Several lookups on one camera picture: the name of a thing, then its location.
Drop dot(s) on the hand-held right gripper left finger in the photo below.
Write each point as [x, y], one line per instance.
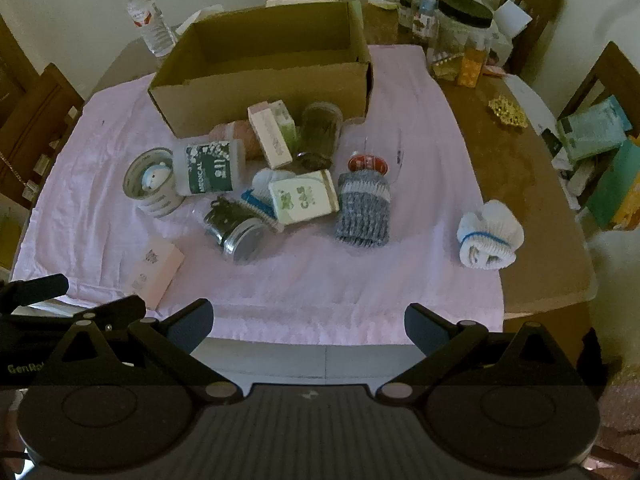
[192, 325]

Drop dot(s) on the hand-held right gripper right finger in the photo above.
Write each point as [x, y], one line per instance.
[425, 330]

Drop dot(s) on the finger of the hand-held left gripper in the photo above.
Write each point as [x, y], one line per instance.
[117, 309]
[35, 291]

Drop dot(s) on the pink card box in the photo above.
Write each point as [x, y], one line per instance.
[155, 270]

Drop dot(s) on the glass jar with metal lid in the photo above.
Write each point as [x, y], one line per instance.
[235, 235]

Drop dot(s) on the white glove with blue stripe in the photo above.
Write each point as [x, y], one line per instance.
[492, 232]

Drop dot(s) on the grey knit sleeve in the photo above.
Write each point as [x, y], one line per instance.
[362, 210]

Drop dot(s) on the green and white tissue pack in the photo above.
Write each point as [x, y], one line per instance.
[305, 197]

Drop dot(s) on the clear container with red lid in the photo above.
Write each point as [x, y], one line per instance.
[370, 162]

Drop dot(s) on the pink knit roll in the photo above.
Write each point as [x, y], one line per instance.
[240, 135]

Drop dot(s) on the wooden desktop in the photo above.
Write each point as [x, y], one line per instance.
[510, 170]

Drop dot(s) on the white paper on desktop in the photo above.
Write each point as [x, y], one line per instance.
[530, 102]

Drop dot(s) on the pink table cloth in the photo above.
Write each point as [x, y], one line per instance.
[300, 270]

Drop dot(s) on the white fluffy cloth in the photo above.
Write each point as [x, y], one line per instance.
[615, 300]

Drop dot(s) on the pink and white carton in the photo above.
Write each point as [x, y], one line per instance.
[267, 135]

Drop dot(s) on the green and white carton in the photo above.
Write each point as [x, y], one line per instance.
[286, 122]

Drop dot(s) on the dark tea jar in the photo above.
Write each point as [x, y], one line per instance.
[320, 130]

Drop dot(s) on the gold filigree coaster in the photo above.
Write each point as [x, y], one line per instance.
[507, 112]

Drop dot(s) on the teal cardboard box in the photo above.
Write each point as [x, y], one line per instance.
[617, 185]

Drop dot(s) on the green plastic packet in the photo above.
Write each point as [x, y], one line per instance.
[590, 127]

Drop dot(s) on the orange blister pack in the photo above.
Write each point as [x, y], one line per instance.
[470, 72]

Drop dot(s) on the pill blister strip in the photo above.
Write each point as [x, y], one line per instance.
[446, 66]

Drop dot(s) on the red flat packet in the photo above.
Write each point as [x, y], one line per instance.
[494, 70]

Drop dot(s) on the clear plastic water bottle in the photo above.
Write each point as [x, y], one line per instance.
[150, 20]

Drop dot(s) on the clear plastic bag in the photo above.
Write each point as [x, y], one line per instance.
[500, 45]

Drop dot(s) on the large jar with black lid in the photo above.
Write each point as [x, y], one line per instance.
[465, 12]

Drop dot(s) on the white paper sheet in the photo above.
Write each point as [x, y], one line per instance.
[512, 17]

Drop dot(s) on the small blue capped bottle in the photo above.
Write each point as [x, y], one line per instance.
[427, 2]

